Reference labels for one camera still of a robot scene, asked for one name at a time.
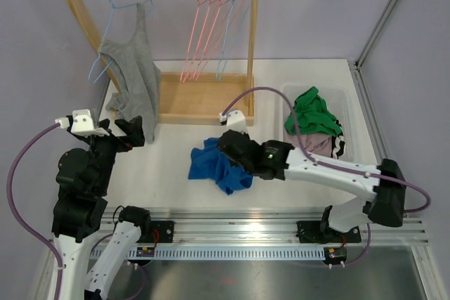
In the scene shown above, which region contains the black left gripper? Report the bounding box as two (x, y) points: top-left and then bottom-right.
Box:
(83, 115), (144, 193)

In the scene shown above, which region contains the blue tank top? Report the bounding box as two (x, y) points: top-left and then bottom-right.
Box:
(188, 138), (253, 195)

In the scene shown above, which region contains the light blue wire hanger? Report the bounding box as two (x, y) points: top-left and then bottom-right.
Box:
(215, 0), (245, 81)

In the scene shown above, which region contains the green tank top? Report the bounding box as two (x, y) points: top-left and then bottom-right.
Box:
(284, 86), (342, 136)

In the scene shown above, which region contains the mauve pink tank top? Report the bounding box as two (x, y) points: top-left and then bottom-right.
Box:
(283, 133), (332, 157)

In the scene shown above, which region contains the black white striped tank top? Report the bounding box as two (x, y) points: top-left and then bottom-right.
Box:
(331, 119), (346, 159)

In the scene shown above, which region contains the pink wire hanger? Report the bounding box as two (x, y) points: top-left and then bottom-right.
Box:
(187, 0), (247, 81)

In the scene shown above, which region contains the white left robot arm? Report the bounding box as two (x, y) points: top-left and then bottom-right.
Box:
(51, 110), (152, 299)

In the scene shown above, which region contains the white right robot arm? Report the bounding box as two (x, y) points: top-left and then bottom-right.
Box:
(218, 130), (406, 244)

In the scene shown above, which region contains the grey tank top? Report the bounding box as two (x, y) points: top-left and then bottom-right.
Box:
(99, 4), (161, 144)

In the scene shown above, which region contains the light blue hanger far left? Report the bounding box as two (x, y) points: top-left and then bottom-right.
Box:
(88, 0), (153, 84)

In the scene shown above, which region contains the wooden clothes rack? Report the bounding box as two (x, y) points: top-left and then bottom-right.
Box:
(66, 0), (258, 125)

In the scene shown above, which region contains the white perforated plastic basket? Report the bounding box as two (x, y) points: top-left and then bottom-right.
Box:
(279, 84), (358, 162)

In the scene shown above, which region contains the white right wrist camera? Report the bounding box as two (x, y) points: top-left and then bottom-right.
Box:
(219, 110), (248, 134)

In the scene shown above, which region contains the aluminium mounting rail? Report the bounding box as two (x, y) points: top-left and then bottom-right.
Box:
(47, 208), (430, 247)

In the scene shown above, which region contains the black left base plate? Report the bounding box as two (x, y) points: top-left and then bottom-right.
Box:
(137, 220), (175, 244)

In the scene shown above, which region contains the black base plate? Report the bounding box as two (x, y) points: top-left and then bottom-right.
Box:
(297, 221), (362, 244)
(137, 220), (175, 244)

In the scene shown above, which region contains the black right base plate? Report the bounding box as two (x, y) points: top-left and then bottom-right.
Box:
(297, 221), (362, 244)

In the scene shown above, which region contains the white slotted cable duct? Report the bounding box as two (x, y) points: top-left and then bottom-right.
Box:
(126, 246), (325, 261)

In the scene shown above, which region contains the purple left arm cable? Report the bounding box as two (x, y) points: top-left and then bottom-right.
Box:
(6, 122), (147, 300)

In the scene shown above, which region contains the aluminium corner frame post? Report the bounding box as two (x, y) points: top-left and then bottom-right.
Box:
(354, 0), (421, 71)

